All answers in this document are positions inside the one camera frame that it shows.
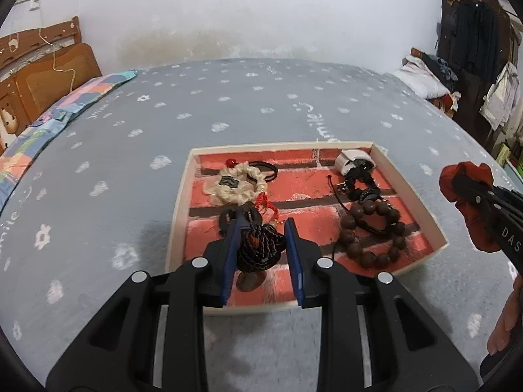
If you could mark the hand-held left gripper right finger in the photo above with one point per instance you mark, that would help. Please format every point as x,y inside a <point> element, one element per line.
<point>293,263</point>

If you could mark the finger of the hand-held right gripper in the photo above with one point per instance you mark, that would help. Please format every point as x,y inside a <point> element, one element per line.
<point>474,192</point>

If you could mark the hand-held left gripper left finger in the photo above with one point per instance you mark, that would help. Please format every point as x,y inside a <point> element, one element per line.
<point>228,263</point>

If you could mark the red scrunchie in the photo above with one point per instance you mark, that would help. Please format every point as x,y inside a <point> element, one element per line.
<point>461,206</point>

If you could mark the brick-pattern tray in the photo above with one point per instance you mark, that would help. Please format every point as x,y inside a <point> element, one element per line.
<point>310,212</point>

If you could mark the cream scrunchie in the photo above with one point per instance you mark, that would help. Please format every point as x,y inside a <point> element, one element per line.
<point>241,192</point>

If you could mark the person's right hand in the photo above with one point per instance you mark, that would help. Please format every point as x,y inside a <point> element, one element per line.
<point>508,318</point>

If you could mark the green box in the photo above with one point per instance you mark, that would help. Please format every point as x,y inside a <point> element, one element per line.
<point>510,157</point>

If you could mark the dark wooden wardrobe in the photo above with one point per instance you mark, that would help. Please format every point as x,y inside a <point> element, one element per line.
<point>470,102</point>

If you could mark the white hanging garment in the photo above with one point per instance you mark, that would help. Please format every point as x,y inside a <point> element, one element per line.
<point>498,98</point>

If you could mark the white pillow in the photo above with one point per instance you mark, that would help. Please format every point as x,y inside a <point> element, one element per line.
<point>416,79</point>

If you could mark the dark clothes pile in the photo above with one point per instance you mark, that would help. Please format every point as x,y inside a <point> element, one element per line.
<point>441,67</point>

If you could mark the grey flower-print bed sheet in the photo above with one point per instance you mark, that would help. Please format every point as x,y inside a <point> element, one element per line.
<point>122,171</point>

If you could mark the dark hanging jacket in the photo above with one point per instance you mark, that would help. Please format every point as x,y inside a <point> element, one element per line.
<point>474,41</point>

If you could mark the patchwork quilt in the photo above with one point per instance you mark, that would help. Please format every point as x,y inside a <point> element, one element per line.
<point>61,110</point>

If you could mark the wooden headboard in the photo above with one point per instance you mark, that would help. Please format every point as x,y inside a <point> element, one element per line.
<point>53,73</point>

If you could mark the pale headboard ornament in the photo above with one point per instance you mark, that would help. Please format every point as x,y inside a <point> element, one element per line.
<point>7,121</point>

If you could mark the white wall plug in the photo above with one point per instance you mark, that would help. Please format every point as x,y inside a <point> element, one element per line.
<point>34,5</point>

